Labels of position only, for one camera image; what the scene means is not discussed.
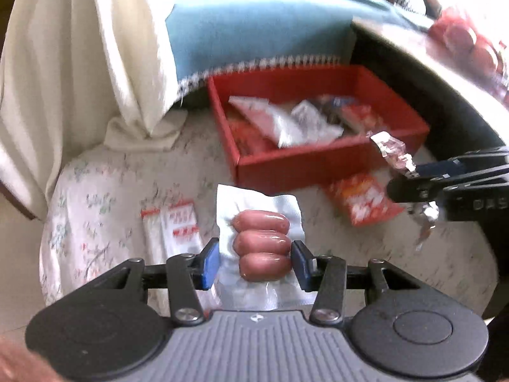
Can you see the red apple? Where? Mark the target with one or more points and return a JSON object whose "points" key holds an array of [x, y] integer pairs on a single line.
{"points": [[461, 36]]}

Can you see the small clear candy wrapper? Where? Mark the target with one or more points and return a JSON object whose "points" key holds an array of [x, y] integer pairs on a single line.
{"points": [[391, 149]]}

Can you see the white packet red label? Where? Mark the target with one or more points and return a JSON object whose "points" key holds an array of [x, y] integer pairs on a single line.
{"points": [[153, 230], [181, 225]]}

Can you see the clear sausage packet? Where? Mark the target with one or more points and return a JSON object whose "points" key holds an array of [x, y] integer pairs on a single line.
{"points": [[260, 242]]}

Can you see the red plastic bag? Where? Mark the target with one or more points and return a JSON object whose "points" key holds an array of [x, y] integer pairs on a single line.
{"points": [[441, 28]]}

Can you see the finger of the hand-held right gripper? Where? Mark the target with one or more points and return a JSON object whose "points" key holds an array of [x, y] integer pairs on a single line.
{"points": [[441, 167], [413, 191]]}

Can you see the pink clear packet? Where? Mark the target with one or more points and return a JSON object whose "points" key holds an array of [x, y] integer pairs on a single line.
{"points": [[314, 121]]}

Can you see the brown orange pillow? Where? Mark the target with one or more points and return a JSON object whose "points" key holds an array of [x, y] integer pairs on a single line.
{"points": [[431, 0]]}

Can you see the dark coffee table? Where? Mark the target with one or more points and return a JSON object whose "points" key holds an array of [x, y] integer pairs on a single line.
{"points": [[437, 99]]}

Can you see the floral cushion cover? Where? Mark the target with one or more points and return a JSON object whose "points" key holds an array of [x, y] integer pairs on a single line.
{"points": [[119, 175]]}

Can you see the white towel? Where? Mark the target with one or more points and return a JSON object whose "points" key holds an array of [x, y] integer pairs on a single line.
{"points": [[79, 47]]}

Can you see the red clear jerky packet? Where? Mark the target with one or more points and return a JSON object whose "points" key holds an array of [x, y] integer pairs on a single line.
{"points": [[246, 139]]}

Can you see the red packet white letters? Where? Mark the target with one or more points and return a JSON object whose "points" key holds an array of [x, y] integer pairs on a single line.
{"points": [[362, 199]]}

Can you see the blue houndstooth-trimmed sofa blanket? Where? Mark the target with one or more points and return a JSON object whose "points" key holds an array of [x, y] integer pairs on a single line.
{"points": [[258, 28]]}

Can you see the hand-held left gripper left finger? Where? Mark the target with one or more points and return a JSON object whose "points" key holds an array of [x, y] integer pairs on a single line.
{"points": [[208, 262]]}

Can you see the red cardboard box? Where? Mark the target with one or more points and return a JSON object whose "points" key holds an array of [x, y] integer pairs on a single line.
{"points": [[302, 167]]}

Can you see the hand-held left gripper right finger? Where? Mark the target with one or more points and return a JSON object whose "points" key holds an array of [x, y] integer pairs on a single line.
{"points": [[302, 264]]}

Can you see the dark brown packet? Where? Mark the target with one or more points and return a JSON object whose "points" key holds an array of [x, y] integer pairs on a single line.
{"points": [[330, 113]]}

